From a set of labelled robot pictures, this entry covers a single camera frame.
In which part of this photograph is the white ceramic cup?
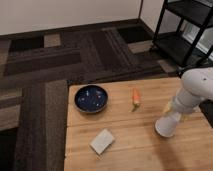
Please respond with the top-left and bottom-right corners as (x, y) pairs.
(155, 112), (181, 138)

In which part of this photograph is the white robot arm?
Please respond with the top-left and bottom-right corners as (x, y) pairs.
(171, 67), (213, 114)

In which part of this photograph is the dark blue ceramic bowl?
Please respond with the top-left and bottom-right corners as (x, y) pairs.
(74, 85), (108, 114)

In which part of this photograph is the orange toy carrot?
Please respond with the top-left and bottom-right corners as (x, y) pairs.
(132, 89), (141, 111)

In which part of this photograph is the white rectangular sponge block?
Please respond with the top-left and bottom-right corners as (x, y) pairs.
(90, 129), (115, 155)

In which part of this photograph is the black metal shelf rack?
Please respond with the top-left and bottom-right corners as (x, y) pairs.
(153, 0), (213, 67)

